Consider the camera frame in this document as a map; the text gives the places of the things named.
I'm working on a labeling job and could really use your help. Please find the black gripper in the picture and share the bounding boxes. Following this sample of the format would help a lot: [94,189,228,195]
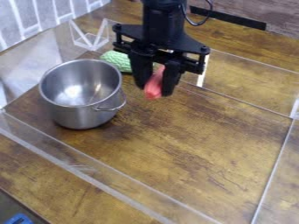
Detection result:
[112,24,210,96]

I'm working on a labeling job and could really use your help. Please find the pink handled metal spoon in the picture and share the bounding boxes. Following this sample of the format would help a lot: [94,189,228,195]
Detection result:
[144,66,164,100]

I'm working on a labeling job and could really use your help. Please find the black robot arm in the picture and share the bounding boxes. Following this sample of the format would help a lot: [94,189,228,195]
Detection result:
[112,0,210,96]

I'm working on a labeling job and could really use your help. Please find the green bitter gourd toy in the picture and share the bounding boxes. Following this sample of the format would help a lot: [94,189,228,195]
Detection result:
[98,51,132,73]

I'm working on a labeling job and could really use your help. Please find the stainless steel pot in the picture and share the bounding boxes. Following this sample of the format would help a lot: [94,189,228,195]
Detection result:
[38,59,126,130]

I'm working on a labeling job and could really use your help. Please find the clear acrylic barrier panel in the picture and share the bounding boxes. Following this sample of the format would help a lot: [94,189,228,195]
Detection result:
[0,24,299,224]

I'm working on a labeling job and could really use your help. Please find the blue object at corner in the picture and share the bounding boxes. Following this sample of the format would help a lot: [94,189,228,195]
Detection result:
[3,213,33,224]

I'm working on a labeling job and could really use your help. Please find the clear acrylic triangular bracket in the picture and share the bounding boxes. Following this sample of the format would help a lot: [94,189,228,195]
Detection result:
[69,19,109,52]

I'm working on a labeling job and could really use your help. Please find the black cable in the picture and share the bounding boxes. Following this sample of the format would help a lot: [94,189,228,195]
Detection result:
[178,0,214,27]

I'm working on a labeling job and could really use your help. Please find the black wall strip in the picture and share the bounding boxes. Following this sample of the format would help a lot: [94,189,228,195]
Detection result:
[189,6,266,31]

